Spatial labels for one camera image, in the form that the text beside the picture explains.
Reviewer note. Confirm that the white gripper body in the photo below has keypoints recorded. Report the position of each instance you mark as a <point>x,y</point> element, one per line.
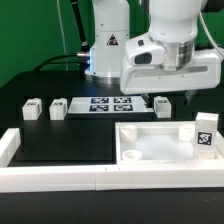
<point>203,72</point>

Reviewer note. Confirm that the white U-shaped obstacle fence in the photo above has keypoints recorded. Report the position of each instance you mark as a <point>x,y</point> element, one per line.
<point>193,174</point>

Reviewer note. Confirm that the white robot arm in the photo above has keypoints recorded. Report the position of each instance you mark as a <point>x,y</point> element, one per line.
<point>163,59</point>

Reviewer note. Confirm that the white square tabletop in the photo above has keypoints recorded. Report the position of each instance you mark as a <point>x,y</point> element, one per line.
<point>160,142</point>

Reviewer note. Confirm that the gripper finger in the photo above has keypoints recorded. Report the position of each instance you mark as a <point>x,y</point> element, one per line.
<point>147,100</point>
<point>190,94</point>

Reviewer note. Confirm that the white marker base plate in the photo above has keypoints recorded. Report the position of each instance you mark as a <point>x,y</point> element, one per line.
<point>99,105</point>

